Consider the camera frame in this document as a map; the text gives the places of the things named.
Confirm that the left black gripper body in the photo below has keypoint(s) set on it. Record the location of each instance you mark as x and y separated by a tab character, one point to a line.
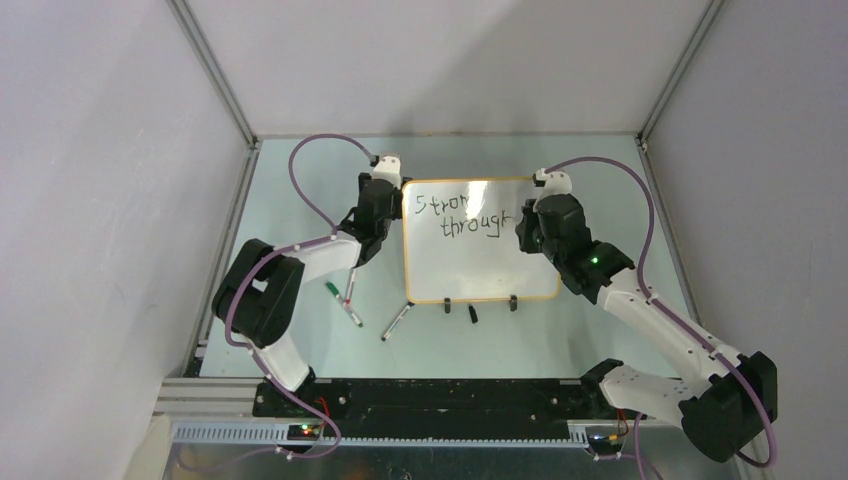
396	212

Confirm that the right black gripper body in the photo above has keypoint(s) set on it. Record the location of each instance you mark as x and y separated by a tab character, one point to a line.
533	240

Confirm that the yellow framed whiteboard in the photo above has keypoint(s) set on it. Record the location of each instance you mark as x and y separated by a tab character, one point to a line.
460	243

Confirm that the black marker cap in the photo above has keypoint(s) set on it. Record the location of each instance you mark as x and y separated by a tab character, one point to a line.
473	314

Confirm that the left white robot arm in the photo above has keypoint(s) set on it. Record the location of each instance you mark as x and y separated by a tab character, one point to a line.
258	295

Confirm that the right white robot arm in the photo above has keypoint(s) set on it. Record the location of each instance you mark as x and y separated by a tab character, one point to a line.
719	397

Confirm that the red capped marker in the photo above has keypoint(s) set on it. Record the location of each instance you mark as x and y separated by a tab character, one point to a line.
350	286

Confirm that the blue capped marker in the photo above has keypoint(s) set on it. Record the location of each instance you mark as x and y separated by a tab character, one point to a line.
394	323

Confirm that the green capped marker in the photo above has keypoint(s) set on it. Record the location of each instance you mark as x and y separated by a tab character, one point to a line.
344	304

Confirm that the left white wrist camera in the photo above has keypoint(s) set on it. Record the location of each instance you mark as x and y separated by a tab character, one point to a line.
388	168

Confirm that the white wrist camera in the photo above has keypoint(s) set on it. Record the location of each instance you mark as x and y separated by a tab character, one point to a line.
388	168
551	183

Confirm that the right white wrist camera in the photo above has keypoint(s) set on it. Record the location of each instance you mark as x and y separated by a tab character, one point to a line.
551	183

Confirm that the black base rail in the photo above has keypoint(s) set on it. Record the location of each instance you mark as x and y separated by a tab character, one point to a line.
455	409

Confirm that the left aluminium frame post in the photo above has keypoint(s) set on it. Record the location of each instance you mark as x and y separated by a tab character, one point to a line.
200	45

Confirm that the aluminium frame post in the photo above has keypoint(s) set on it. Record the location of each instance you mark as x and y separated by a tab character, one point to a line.
704	25
200	45

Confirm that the right aluminium frame post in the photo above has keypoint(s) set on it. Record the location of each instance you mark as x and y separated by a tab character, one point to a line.
704	25

